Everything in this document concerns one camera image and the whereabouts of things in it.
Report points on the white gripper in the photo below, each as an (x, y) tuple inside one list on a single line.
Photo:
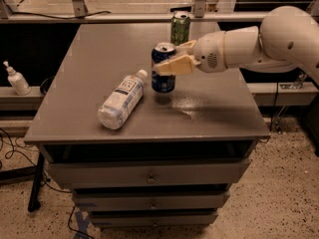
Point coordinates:
[(208, 53)]

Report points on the blue pepsi can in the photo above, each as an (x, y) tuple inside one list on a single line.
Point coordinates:
[(161, 52)]

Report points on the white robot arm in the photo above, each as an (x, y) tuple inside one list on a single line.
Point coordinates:
[(288, 38)]

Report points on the green soda can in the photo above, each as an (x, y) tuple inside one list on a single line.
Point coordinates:
[(179, 30)]

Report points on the blue plastic water bottle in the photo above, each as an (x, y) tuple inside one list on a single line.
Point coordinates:
[(115, 110)]

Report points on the white pump dispenser bottle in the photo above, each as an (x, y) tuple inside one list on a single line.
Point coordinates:
[(17, 80)]

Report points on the grey drawer cabinet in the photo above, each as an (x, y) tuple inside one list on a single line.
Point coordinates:
[(207, 116)]

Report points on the top grey drawer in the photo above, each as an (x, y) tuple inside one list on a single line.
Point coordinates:
[(139, 174)]

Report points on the grey drawer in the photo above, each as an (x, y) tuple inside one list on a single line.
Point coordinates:
[(139, 174), (151, 201), (153, 218)]

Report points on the bottom grey drawer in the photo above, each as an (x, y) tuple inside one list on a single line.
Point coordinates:
[(153, 218)]

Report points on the middle grey drawer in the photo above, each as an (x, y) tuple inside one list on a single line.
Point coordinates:
[(151, 201)]

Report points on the blue tape cross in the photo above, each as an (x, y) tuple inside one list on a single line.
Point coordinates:
[(83, 222)]

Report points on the black stand leg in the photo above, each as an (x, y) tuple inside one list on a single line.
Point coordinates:
[(34, 203)]

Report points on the metal frame rail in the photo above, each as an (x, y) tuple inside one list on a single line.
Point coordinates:
[(104, 17)]

